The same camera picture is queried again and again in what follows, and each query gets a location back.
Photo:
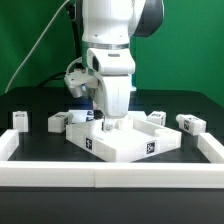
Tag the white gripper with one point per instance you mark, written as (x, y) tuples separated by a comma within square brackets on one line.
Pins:
[(112, 68)]

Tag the white square tabletop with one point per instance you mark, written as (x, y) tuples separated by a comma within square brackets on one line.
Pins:
[(131, 139)]

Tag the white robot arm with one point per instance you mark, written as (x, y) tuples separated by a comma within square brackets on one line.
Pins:
[(108, 26)]

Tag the white marker base plate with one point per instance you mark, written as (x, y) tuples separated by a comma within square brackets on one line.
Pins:
[(80, 116)]

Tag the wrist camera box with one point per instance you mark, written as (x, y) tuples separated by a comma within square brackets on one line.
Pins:
[(75, 80)]

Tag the white U-shaped fence wall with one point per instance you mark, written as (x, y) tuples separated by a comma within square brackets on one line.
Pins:
[(103, 175)]

